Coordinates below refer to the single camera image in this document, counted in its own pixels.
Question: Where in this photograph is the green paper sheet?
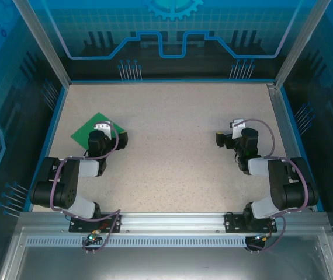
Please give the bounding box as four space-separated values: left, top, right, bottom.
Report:
70 112 126 148

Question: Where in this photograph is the brushed metal sheet panel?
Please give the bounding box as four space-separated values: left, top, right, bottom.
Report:
0 227 333 280

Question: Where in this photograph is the blue table edge strip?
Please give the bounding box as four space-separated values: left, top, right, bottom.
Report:
279 86 325 212
22 86 68 212

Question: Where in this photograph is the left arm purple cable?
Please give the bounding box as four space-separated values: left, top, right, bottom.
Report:
50 119 122 254

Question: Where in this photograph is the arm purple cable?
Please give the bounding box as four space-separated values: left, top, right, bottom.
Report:
233 118 312 254
50 119 122 254

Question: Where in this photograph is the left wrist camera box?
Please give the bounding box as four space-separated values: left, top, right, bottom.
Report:
93 121 112 135

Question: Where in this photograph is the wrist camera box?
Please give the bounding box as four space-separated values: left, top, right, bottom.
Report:
93 121 112 135
230 118 247 139

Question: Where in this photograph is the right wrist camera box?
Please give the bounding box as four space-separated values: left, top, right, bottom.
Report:
230 118 247 139

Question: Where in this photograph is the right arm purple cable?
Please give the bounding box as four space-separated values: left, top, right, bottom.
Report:
233 118 312 254

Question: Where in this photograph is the aluminium side rail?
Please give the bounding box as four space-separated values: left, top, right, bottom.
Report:
267 83 315 212

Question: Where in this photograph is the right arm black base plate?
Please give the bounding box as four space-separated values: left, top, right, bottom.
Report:
224 212 278 233

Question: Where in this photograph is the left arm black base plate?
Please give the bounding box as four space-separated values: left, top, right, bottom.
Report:
69 214 123 233

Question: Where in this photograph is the cable connector with green light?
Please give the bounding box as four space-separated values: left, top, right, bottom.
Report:
86 229 102 243

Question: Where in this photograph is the cable connector with orange light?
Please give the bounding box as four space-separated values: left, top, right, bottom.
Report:
252 233 273 242

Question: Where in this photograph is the slotted grey cable duct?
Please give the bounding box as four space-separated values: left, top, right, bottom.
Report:
26 236 325 249

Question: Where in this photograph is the aluminium frame post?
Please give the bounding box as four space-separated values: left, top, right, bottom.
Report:
12 0 71 88
274 0 332 88

